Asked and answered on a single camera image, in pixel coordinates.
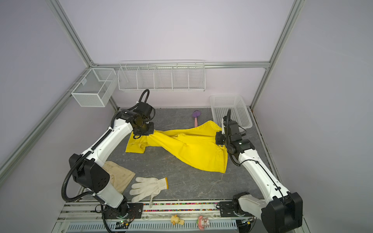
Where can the pink white plush toy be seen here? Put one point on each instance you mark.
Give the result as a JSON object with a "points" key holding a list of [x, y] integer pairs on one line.
{"points": [[202, 223]]}

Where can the white plastic perforated basket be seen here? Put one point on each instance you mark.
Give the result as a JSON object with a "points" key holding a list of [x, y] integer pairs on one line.
{"points": [[220, 105]]}

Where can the yellow trousers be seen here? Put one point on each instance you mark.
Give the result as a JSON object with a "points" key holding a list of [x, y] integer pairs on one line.
{"points": [[195, 147]]}

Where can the small white mesh wire box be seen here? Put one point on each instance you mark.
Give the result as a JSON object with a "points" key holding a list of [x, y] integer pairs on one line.
{"points": [[96, 87]]}

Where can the purple pink hair brush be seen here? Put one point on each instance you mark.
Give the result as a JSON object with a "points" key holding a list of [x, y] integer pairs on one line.
{"points": [[195, 115]]}

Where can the long white wire rack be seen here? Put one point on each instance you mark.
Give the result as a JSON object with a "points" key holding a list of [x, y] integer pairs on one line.
{"points": [[162, 75]]}

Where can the white knitted work glove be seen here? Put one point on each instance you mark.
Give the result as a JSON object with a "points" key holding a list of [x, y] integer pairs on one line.
{"points": [[145, 187]]}

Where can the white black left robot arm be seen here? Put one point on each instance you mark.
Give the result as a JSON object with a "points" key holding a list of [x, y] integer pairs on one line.
{"points": [[87, 169]]}

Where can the aluminium frame bar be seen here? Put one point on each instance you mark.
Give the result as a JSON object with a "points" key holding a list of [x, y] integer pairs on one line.
{"points": [[9, 165], [233, 64]]}

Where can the aluminium frame corner post right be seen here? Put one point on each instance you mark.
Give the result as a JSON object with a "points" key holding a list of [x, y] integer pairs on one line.
{"points": [[289, 24]]}

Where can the yellow duck toy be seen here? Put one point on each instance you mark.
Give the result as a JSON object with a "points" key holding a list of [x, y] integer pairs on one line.
{"points": [[175, 219]]}

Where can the aluminium frame corner post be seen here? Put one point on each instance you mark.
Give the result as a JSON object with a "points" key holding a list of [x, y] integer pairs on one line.
{"points": [[62, 18], [289, 24]]}

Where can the beige leather work glove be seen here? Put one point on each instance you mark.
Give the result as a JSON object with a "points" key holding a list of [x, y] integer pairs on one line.
{"points": [[120, 177]]}

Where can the aluminium frame corner post left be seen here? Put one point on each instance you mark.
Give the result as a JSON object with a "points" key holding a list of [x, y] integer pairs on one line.
{"points": [[62, 18]]}

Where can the aluminium frame back top bar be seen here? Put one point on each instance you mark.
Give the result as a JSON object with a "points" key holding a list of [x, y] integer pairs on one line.
{"points": [[233, 64]]}

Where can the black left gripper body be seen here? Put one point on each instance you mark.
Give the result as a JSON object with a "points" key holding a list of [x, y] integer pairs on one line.
{"points": [[146, 129]]}

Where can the aluminium frame left side bar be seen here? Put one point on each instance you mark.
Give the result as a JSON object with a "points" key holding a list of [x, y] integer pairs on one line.
{"points": [[9, 165]]}

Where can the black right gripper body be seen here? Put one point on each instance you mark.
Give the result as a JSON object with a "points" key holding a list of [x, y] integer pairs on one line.
{"points": [[220, 138]]}

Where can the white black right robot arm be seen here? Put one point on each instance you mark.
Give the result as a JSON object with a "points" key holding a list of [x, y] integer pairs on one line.
{"points": [[280, 210]]}

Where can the aluminium front mounting rail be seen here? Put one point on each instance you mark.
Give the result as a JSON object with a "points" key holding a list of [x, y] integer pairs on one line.
{"points": [[86, 217]]}

